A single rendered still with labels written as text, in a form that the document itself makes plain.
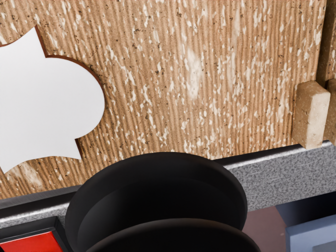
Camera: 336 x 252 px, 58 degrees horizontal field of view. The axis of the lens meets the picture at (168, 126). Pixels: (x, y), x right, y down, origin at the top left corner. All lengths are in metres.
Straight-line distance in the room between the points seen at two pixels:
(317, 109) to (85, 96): 0.19
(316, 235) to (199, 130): 0.35
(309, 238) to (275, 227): 1.49
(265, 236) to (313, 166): 1.72
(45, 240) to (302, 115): 0.30
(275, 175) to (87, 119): 0.23
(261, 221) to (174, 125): 1.73
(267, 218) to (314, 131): 1.70
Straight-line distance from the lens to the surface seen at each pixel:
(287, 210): 0.73
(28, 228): 0.38
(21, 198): 0.36
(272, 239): 2.15
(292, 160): 0.38
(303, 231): 0.57
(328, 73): 0.31
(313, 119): 0.29
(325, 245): 0.61
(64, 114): 0.26
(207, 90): 0.27
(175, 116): 0.27
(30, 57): 0.25
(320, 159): 0.39
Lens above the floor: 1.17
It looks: 58 degrees down
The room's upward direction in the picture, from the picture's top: 166 degrees clockwise
